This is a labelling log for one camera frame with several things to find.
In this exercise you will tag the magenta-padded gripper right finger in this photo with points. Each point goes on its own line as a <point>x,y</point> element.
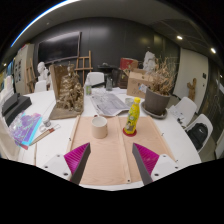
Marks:
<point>150,160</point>

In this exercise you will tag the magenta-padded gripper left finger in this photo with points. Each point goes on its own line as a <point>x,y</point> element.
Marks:
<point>75,160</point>

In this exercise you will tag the yellow drink bottle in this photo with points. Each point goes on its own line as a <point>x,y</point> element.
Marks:
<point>132,116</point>

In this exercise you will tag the light wooden board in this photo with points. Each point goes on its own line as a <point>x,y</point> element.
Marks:
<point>110,160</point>

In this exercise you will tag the wooden paint brushes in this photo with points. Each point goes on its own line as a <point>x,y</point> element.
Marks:
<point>45,135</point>

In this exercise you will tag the beige dotted cup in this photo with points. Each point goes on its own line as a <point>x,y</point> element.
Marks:
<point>99,128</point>

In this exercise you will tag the grey plant saucer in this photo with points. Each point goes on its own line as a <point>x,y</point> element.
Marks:
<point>160,115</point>

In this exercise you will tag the black backpack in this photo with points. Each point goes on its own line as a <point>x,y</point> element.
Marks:
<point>197,136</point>

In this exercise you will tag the loose white papers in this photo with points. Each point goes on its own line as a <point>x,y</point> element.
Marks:
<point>176,113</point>

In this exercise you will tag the dried plant in grey pot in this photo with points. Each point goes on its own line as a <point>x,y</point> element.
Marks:
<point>156,101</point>

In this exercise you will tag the colourful book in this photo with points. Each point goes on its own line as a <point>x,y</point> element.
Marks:
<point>25,128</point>

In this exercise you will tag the small round grey tin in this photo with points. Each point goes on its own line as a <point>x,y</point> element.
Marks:
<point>129,101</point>

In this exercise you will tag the golden sculpture on wooden base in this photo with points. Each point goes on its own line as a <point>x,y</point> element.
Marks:
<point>70,96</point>

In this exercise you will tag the white plastic chair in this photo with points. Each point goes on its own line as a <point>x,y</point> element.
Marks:
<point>96,78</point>
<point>188,106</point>
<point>205,120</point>

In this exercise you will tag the small white green-labelled bottle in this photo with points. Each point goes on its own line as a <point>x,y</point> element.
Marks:
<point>88,88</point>

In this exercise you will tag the cardboard box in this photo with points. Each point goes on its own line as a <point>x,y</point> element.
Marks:
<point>136,83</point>

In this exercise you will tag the black box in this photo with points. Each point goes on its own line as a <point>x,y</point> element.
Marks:
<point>15,106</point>

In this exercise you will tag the wooden figure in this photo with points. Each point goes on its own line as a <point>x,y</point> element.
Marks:
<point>191,89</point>

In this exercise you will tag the glass jar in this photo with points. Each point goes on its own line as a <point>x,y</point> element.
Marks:
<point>109,84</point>

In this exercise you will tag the wooden easel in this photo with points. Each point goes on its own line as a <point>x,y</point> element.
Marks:
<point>83,68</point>

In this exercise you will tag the white plaster bust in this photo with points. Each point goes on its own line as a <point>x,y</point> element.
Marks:
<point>41,70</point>

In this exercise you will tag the red box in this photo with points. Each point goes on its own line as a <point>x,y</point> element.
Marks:
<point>128,63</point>

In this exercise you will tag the white cabinet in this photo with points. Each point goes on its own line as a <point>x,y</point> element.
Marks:
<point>21,70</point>

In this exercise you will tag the round ceiling spot light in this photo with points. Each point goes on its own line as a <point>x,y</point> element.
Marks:
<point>179,37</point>
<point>213,50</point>

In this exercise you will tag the long ceiling light strip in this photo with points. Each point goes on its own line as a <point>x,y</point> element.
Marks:
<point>36,18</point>

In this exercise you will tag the black wall screen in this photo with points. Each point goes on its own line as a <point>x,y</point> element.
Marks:
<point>58,48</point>

